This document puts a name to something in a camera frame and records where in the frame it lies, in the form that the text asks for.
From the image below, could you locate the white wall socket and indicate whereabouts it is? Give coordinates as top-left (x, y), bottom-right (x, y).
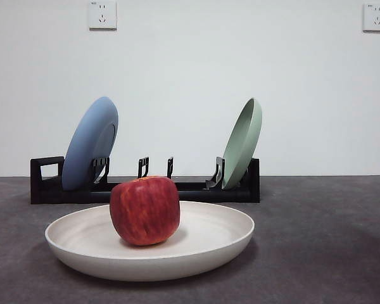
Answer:
top-left (88, 0), bottom-right (118, 31)
top-left (362, 3), bottom-right (380, 33)

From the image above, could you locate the pale blue plate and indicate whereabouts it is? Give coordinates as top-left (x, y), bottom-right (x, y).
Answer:
top-left (62, 96), bottom-right (120, 192)

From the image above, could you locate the red apple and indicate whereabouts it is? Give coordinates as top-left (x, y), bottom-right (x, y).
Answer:
top-left (109, 175), bottom-right (181, 247)

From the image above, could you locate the black plate rack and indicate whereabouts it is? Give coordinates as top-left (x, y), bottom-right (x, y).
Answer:
top-left (29, 155), bottom-right (261, 205)

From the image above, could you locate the pale green plate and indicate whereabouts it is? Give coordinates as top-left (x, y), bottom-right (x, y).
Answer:
top-left (221, 97), bottom-right (263, 191)

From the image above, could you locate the pale yellow plate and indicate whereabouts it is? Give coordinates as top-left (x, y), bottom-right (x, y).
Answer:
top-left (44, 200), bottom-right (255, 282)

